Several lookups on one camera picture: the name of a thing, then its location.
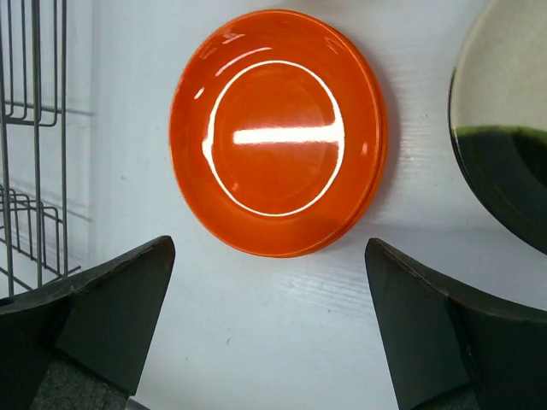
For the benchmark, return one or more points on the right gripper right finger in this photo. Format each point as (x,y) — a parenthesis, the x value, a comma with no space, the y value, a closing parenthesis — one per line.
(449,345)

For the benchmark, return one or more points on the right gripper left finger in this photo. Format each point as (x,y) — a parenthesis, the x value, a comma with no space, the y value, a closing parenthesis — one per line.
(81,342)

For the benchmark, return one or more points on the cream floral bowl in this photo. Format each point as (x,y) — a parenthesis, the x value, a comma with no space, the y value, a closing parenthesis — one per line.
(497,115)

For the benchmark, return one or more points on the wire dish rack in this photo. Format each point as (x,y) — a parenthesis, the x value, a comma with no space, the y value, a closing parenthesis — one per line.
(40,227)

